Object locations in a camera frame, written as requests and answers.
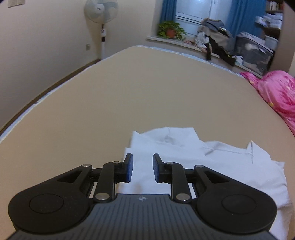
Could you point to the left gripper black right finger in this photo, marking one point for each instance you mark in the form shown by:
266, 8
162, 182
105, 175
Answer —
202, 178

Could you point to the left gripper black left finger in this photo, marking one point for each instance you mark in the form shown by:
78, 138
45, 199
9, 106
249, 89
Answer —
100, 180

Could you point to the white long-sleeve shirt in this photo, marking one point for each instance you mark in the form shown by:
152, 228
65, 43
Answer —
251, 165

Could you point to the pile of dark clothes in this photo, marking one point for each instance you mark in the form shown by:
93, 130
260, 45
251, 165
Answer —
214, 38

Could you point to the pink quilt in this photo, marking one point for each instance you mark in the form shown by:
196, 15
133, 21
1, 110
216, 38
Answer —
277, 89

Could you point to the clear plastic storage bin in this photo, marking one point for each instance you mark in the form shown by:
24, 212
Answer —
255, 54

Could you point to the potted green plant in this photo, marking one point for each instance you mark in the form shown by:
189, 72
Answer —
171, 30

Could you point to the right blue curtain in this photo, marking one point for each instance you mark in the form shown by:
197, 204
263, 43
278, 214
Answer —
242, 17

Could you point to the blue curtain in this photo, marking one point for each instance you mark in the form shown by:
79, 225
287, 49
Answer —
242, 17
168, 12

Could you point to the wooden shelf unit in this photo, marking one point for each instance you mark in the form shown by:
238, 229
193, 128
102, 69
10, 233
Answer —
280, 26

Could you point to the window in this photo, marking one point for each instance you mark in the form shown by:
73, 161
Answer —
190, 13

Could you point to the white standing fan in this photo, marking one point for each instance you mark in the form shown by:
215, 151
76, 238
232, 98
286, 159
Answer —
102, 12

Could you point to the left blue curtain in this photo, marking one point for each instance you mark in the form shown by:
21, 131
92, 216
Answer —
168, 12

